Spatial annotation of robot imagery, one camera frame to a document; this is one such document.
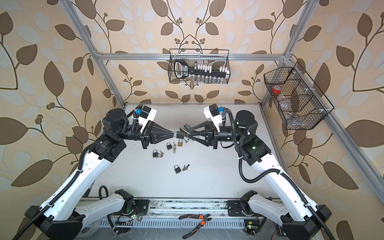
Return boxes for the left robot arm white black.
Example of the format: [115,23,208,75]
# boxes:
[14,105,177,240]

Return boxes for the wire basket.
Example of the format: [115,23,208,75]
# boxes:
[264,63,334,130]
[168,48,231,85]

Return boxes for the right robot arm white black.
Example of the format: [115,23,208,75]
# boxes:
[183,105,335,240]

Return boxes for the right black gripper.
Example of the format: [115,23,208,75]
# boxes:
[189,121,245,151]

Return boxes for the red capped item in basket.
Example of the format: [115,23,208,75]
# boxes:
[272,85,282,96]

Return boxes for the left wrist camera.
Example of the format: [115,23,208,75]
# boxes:
[133,106,157,133]

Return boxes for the back wire basket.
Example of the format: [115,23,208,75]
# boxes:
[168,48,231,85]

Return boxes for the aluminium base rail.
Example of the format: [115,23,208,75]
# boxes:
[77,197,289,229]

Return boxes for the right wire basket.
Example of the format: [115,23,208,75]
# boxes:
[264,63,334,130]

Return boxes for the keys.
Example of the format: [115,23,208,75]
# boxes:
[183,164,190,171]

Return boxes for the black socket tool set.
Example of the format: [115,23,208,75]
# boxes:
[173,60,231,79]

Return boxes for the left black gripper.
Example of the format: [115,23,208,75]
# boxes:
[114,118,172,150]

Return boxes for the orange black pliers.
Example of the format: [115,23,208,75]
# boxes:
[178,213,212,240]

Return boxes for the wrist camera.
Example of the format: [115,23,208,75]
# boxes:
[133,106,157,133]
[204,104,225,133]

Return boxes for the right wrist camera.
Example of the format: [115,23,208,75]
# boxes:
[204,104,225,133]

